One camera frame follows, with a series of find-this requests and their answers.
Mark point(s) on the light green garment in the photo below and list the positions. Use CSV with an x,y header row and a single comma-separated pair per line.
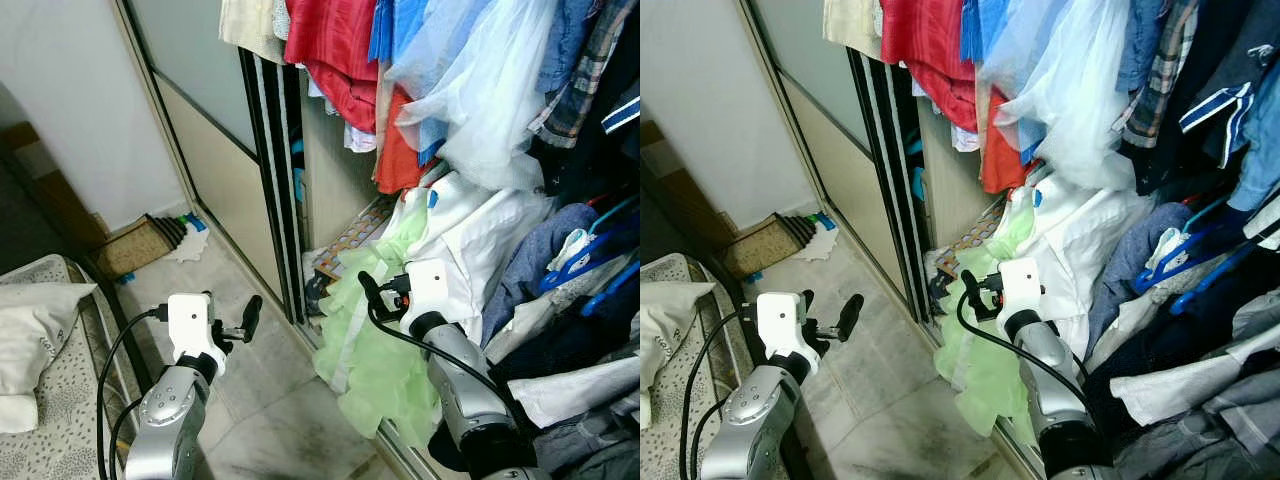
x,y
380,385
985,390

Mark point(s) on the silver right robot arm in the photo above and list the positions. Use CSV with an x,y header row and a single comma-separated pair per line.
x,y
1050,375
460,370

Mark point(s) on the white shirt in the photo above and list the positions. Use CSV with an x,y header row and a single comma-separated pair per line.
x,y
480,240
1080,240

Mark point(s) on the white printed pillow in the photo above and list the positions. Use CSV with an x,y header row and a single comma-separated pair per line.
x,y
665,330
35,330

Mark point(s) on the red hanging garment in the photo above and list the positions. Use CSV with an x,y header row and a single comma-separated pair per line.
x,y
330,50
930,50

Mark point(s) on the dark navy garment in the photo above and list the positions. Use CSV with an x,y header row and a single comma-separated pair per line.
x,y
1150,345
560,335

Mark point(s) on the orange garment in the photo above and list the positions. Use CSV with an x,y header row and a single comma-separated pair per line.
x,y
1000,160
400,160

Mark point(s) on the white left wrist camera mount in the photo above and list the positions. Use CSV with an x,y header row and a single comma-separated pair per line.
x,y
780,320
188,320

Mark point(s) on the translucent white garment cover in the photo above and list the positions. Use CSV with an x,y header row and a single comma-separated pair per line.
x,y
490,100
1080,100

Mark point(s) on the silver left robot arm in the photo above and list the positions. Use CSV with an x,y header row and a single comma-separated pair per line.
x,y
165,420
745,420

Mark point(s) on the plaid shirt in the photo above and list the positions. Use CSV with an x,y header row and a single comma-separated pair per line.
x,y
590,85
1165,90

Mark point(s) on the denim shirt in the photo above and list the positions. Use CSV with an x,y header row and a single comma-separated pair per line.
x,y
1140,40
565,40

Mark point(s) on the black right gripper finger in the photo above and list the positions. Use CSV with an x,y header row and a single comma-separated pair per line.
x,y
370,290
967,287

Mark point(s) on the patterned cloth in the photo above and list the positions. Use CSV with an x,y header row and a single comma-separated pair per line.
x,y
975,240
355,240

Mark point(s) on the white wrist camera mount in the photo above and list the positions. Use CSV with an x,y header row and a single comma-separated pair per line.
x,y
780,320
1020,285
188,320
428,285

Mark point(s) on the navy white-striped garment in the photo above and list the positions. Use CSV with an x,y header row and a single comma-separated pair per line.
x,y
1215,100
622,110

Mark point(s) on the blue plastic clothes hanger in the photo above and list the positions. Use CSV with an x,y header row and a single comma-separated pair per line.
x,y
570,270
1165,268

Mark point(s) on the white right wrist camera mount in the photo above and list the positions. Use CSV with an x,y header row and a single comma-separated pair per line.
x,y
1020,285
428,285

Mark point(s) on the grey-blue sweater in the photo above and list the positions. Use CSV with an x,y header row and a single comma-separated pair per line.
x,y
1125,260
530,260

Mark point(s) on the dotted grey quilted mattress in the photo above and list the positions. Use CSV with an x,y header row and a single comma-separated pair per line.
x,y
668,452
60,445

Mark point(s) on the light blue hanging shirt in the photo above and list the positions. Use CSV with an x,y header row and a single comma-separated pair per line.
x,y
990,25
395,25

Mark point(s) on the beige wardrobe sliding door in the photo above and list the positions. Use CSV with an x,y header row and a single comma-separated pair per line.
x,y
210,150
830,150

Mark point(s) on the cream hanging garment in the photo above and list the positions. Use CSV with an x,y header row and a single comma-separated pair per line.
x,y
850,25
250,25

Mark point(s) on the white folded cloth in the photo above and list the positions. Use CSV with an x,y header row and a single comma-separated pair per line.
x,y
1170,390
570,390

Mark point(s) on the brown doormat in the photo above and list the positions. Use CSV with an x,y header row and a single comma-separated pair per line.
x,y
765,250
135,250

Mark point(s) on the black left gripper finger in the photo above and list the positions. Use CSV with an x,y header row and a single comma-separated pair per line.
x,y
851,318
252,318

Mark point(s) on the white rag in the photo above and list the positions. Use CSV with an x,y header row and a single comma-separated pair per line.
x,y
190,245
818,245

